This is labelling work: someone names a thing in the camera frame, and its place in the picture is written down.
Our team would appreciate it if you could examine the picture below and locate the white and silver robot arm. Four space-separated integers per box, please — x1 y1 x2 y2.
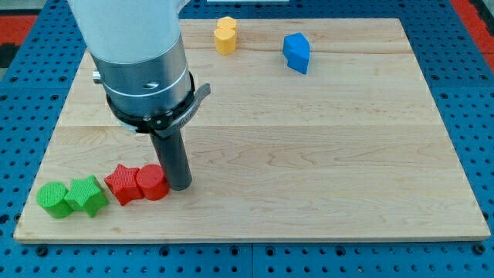
68 0 211 137

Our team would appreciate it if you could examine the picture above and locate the wooden board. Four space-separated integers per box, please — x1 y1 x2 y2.
14 19 490 244

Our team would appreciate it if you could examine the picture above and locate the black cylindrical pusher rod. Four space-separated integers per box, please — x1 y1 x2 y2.
150 131 192 191

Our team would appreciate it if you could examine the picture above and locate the front yellow block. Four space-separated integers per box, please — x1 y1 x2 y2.
214 28 237 55

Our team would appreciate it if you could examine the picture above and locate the yellow block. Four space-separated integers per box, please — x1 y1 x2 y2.
217 16 237 30
214 28 237 55

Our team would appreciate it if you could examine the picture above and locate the red cylinder block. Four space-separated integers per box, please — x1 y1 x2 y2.
136 164 169 201

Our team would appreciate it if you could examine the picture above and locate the blue block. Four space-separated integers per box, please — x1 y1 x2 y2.
283 32 310 74

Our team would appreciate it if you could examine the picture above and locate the rear yellow block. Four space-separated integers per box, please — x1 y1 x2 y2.
217 16 237 30

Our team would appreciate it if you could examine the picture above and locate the red star block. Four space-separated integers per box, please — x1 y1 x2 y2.
103 164 144 206

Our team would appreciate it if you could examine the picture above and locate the green star block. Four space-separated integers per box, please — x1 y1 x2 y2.
64 175 109 218

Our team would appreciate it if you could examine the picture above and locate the green cylinder block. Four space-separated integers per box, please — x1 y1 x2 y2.
36 181 74 219

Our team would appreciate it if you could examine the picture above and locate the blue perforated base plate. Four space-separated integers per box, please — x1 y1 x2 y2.
1 1 493 277

